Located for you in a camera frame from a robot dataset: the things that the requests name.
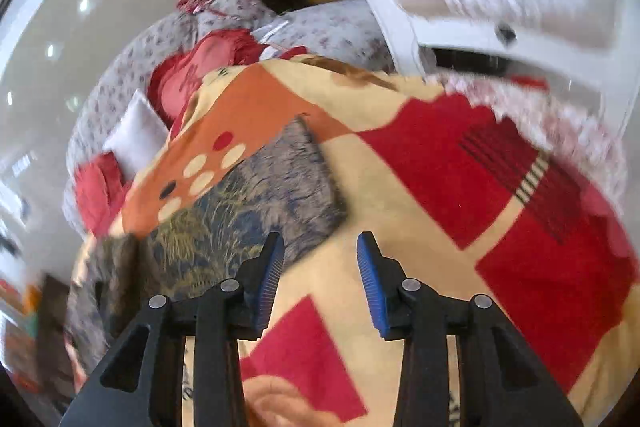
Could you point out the red ruffled heart pillow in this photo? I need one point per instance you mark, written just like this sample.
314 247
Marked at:
200 67
100 192

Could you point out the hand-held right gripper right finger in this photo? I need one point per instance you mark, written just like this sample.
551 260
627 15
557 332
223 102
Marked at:
370 287

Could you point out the red orange cream printed blanket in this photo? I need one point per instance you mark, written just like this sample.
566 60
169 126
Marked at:
440 207

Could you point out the dark floral patterned garment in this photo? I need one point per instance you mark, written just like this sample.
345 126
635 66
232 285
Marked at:
280 187

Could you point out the grey brown cloth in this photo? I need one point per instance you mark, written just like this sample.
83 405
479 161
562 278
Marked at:
110 287

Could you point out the white pillow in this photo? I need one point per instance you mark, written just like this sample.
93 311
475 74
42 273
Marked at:
137 134

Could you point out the grey floral bedding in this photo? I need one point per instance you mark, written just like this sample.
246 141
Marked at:
125 72

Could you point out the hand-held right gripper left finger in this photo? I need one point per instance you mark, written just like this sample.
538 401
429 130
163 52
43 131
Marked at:
270 274

